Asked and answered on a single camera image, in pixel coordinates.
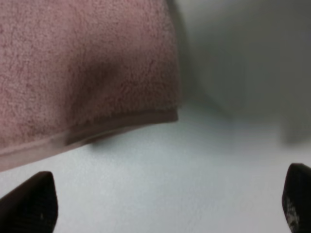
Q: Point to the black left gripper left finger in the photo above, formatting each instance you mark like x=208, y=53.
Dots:
x=32, y=207

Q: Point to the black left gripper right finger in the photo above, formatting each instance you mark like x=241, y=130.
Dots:
x=296, y=198

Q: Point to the pink terry towel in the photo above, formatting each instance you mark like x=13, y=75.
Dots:
x=73, y=71

